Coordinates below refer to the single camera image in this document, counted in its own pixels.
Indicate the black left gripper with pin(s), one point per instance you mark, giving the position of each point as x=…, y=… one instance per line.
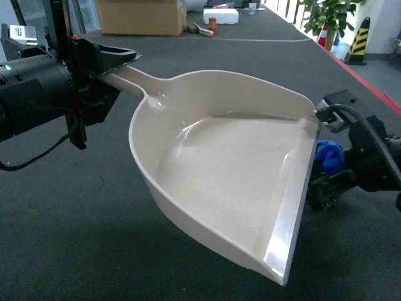
x=92, y=100

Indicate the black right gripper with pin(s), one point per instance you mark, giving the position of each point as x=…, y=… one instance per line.
x=372, y=170

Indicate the blue plastic part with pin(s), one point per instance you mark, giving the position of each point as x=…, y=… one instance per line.
x=330, y=156

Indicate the beige plastic dustpan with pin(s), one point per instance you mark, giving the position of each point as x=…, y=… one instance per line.
x=227, y=158

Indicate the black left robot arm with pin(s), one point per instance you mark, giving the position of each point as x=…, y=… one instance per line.
x=44, y=82

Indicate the white tag on arm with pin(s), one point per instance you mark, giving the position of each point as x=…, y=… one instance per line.
x=25, y=35

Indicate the cardboard box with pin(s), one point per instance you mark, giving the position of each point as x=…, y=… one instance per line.
x=150, y=18

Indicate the wooden hand brush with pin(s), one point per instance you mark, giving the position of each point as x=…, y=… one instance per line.
x=203, y=31

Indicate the white foam block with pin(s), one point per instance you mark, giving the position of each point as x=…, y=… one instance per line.
x=222, y=16

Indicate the red white traffic cone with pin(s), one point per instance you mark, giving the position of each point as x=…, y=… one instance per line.
x=323, y=35

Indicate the paper cup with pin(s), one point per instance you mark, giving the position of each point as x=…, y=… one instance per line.
x=252, y=8

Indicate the green potted plant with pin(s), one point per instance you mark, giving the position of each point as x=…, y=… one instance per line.
x=334, y=13

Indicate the yellow black traffic post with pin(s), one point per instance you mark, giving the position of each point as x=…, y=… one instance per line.
x=356, y=52

